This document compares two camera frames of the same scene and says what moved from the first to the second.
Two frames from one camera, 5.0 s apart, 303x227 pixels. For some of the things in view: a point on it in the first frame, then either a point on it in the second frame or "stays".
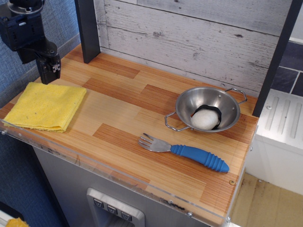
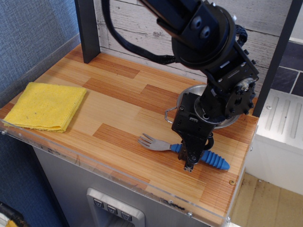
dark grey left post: [88, 30] stays
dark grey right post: [278, 56] stays
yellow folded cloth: [45, 107] stays
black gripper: [25, 34] -> [196, 133]
